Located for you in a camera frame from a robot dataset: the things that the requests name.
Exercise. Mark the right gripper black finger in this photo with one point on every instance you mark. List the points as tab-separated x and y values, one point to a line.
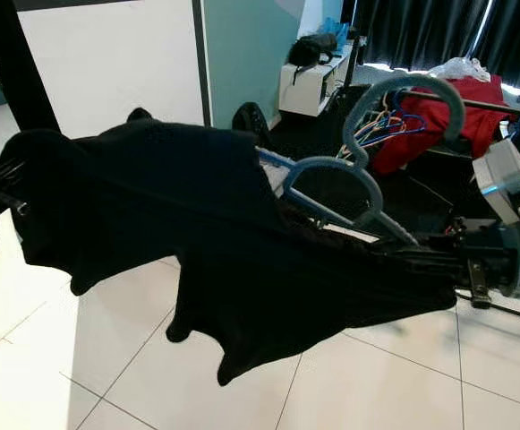
416	249
416	262

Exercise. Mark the red cloth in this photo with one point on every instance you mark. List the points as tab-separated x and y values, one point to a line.
485	134

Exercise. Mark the black backpack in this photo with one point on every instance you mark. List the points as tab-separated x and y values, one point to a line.
248	116

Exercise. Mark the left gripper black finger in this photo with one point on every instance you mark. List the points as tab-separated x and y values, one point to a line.
13	169
12	209

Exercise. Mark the white plastic bag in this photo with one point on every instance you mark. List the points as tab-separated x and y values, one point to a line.
456	68

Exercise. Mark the black curtain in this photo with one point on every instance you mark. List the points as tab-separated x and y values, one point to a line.
421	31

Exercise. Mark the blue bag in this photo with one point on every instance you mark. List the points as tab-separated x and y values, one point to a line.
337	29

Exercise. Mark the white open shelf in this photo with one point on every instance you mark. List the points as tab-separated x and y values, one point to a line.
304	90

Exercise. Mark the black door frame post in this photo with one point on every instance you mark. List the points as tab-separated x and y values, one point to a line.
18	63

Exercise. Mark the blue plastic hanger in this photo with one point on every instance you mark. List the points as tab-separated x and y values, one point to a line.
515	125

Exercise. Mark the black shoulder bag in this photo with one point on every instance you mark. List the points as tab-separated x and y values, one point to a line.
313	49

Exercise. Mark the black metal clothes rack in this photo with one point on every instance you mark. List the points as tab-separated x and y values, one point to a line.
474	101

